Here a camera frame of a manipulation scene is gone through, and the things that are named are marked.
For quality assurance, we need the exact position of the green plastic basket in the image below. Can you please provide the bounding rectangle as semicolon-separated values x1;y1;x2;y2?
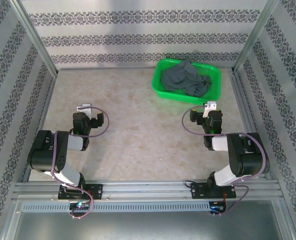
151;58;222;106

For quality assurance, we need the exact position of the grey t-shirt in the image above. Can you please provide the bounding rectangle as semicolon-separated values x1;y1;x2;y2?
160;59;212;98

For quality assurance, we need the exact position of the grey metal sheet panel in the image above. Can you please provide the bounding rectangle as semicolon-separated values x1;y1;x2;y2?
2;198;296;240

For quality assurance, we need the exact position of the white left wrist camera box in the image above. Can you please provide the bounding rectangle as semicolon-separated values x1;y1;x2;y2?
76;103;92;118

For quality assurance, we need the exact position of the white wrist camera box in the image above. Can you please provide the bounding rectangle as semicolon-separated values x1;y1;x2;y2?
202;100;218;118
76;103;92;118

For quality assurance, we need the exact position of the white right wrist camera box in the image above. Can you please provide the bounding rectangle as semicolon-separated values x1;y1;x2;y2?
202;100;218;118

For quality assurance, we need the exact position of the aluminium side rail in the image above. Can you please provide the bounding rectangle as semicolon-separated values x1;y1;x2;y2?
229;69;273;181

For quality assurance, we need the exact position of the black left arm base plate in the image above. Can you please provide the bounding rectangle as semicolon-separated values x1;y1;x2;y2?
57;184;103;200

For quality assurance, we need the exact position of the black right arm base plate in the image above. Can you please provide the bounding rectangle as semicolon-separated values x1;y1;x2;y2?
190;182;237;200

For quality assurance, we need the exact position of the aluminium mounting rail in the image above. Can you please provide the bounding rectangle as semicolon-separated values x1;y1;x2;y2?
12;179;281;201

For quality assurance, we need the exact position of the aluminium frame post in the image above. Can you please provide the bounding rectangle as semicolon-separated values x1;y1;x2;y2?
234;0;280;73
11;0;58;77

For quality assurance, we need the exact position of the grey slotted cable duct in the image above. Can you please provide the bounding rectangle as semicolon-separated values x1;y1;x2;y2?
20;201;228;213

